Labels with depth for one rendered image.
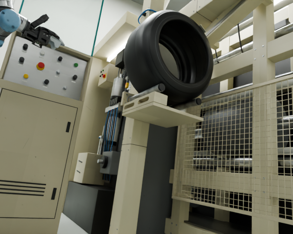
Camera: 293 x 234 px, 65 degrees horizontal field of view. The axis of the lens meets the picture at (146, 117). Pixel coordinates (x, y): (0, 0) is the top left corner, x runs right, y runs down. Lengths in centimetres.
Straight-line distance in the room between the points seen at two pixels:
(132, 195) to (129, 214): 11
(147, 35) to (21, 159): 106
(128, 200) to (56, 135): 64
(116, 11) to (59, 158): 349
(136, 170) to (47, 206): 60
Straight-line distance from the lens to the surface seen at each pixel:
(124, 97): 153
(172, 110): 128
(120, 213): 154
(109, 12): 464
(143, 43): 134
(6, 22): 110
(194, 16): 194
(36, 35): 133
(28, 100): 168
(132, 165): 153
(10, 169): 164
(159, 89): 126
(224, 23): 185
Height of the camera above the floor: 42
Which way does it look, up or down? 15 degrees up
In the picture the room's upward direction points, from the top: 7 degrees clockwise
